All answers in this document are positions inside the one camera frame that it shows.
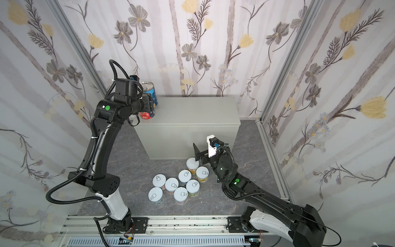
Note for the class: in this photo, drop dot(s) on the white lid can blue label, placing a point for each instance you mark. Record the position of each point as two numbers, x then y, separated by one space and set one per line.
184 177

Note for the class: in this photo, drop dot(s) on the white lid can green label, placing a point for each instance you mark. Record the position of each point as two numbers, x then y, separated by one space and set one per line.
193 188

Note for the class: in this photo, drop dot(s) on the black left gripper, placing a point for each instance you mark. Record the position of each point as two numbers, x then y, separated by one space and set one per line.
148 104

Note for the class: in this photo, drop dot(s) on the white lid can pink label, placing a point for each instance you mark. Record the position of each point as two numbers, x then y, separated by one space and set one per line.
159 181

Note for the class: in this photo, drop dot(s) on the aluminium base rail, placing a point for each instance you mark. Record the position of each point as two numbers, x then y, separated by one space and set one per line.
83 232

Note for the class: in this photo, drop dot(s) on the white lid can yellow label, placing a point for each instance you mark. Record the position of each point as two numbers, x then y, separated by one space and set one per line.
202 174

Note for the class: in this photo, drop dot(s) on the white lid can front left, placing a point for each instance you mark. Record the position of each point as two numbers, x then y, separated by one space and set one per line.
155 195

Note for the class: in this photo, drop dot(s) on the white lid can orange label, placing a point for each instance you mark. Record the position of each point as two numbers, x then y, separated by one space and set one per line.
192 165

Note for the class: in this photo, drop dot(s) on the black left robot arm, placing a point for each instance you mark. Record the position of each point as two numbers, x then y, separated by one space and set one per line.
124 98

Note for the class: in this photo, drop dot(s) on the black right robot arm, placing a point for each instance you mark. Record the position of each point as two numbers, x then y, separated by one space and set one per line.
301 225

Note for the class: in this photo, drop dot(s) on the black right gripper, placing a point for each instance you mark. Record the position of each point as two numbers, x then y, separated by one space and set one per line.
204 155

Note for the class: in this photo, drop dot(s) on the white lid can front centre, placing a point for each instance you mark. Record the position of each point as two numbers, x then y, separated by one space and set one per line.
181 195

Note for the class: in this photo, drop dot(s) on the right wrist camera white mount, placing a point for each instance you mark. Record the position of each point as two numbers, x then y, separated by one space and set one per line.
213 144

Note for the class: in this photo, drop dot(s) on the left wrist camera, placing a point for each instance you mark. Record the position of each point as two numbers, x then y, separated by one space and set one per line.
134 78

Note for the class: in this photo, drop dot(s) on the grey metal cabinet box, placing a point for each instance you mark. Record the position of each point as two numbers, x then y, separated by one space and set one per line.
180 123

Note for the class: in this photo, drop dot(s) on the white ribbed cable duct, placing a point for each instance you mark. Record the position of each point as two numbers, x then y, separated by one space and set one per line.
179 241

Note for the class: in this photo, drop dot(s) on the dark red label can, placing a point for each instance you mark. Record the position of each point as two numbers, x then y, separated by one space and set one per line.
145 113

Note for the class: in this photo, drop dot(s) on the blue label soup can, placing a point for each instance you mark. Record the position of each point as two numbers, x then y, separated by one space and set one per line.
150 89

